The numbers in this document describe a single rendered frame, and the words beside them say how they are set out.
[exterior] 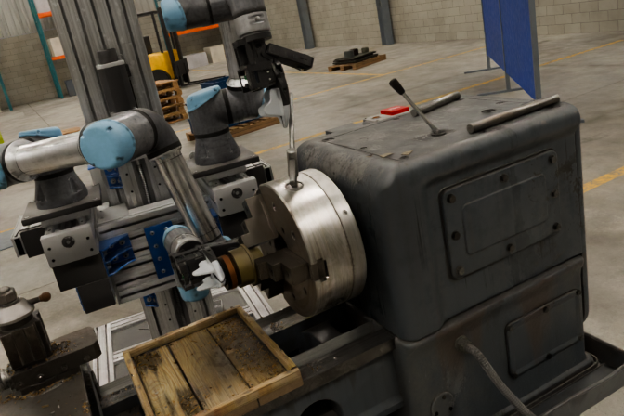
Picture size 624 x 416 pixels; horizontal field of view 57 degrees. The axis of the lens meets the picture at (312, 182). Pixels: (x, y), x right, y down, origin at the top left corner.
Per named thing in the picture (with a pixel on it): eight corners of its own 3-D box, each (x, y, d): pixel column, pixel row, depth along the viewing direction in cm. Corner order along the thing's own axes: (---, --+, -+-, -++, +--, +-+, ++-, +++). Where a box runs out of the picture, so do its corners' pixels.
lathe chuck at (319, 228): (291, 256, 154) (280, 150, 138) (355, 330, 130) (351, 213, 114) (260, 267, 150) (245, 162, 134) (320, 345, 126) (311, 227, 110)
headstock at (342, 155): (469, 209, 188) (455, 91, 177) (599, 252, 146) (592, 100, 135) (308, 275, 165) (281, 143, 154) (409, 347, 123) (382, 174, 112)
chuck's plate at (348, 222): (302, 252, 155) (293, 147, 139) (368, 323, 131) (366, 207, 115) (291, 256, 154) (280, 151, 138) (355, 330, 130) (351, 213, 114)
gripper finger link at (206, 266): (201, 290, 118) (189, 275, 126) (227, 279, 120) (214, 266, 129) (197, 277, 117) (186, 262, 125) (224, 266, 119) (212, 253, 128)
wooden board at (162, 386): (242, 317, 149) (239, 303, 148) (304, 385, 118) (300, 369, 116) (126, 366, 137) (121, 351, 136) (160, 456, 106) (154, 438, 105)
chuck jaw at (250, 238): (285, 236, 134) (266, 189, 136) (292, 231, 130) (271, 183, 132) (241, 253, 130) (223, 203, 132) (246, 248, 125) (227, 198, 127)
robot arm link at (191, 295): (223, 283, 156) (214, 246, 153) (200, 305, 146) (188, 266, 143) (199, 282, 159) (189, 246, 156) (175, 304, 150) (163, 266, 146)
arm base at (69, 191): (38, 201, 183) (28, 171, 180) (88, 188, 187) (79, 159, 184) (34, 214, 169) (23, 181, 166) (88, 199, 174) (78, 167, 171)
